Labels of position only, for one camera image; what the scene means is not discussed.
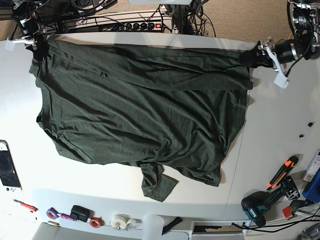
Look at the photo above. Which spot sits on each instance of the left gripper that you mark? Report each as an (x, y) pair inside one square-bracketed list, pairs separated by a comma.
[(286, 52)]

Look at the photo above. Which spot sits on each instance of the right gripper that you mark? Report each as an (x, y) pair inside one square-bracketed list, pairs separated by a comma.
[(33, 38)]

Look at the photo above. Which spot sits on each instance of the dark green t-shirt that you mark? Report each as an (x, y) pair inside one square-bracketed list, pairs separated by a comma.
[(145, 107)]

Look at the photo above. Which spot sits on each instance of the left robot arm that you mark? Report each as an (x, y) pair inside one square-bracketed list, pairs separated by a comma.
[(304, 23)]

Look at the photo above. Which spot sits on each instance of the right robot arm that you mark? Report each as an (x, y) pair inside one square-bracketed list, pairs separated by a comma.
[(26, 11)]

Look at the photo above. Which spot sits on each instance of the white handheld game console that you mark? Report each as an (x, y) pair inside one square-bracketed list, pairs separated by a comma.
[(8, 175)]

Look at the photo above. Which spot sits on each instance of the black power strip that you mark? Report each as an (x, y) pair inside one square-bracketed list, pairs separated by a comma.
[(150, 27)]

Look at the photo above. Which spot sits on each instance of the orange black utility knife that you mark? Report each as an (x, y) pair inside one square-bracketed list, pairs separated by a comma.
[(282, 172)]

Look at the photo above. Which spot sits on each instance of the blue box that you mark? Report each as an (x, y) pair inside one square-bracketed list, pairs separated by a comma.
[(312, 188)]

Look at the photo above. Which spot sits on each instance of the teal black power drill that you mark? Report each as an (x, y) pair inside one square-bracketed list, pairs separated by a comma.
[(258, 203)]

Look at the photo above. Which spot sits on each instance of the red screwdriver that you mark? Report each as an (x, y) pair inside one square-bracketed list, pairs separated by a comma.
[(31, 208)]

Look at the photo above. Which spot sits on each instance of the red square tag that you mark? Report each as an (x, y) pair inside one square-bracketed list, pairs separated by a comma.
[(287, 212)]

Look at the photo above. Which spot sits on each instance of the purple tape roll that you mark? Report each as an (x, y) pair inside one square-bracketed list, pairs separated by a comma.
[(52, 213)]

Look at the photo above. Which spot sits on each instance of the red tape roll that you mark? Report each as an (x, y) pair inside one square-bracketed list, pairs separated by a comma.
[(95, 222)]

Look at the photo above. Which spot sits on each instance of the white tape dispenser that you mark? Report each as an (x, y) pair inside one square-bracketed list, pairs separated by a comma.
[(122, 222)]

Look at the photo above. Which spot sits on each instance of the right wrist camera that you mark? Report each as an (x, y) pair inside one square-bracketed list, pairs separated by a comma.
[(9, 45)]

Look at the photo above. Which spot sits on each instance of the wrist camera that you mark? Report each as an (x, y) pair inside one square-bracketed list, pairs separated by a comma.
[(281, 81), (9, 45)]

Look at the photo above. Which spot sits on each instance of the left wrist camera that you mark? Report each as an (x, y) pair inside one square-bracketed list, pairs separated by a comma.
[(281, 81)]

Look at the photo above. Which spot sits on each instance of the black action camera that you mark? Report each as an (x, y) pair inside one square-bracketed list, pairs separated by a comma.
[(80, 213)]

